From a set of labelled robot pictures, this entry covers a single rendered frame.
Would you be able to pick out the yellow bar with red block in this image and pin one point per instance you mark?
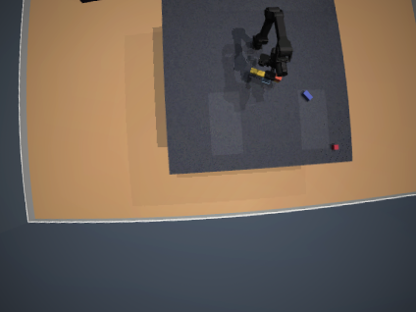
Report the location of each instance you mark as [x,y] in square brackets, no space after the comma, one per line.
[261,74]

